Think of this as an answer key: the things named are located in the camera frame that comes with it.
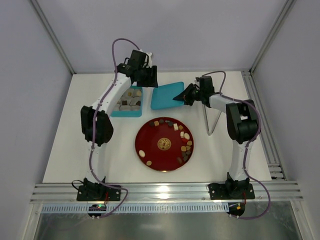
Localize teal box lid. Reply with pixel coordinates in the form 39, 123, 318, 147
150, 81, 185, 110

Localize metal tongs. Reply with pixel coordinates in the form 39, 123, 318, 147
202, 105, 222, 137

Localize teal chocolate box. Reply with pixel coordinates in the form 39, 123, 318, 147
111, 86, 143, 118

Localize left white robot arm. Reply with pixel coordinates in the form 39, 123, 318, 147
76, 50, 158, 202

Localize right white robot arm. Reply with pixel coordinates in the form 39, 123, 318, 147
173, 74, 261, 200

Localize cream rectangular chocolate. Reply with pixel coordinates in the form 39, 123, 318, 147
173, 123, 179, 131

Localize white oval chocolate right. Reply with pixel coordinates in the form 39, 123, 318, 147
184, 132, 190, 140

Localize white oval chocolate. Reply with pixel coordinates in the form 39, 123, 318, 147
138, 150, 146, 158
184, 132, 190, 140

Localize round red lacquer tray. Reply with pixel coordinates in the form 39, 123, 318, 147
134, 116, 195, 172

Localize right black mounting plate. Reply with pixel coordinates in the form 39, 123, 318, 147
208, 183, 256, 200

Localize black mounting plate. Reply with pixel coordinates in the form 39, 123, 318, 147
76, 184, 121, 202
208, 183, 256, 200

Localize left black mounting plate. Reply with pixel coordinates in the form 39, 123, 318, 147
76, 184, 121, 202

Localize white slotted cable duct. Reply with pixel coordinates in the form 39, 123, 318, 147
41, 202, 229, 214

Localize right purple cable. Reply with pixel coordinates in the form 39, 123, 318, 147
193, 71, 272, 220

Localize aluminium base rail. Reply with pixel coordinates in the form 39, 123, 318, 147
30, 180, 303, 203

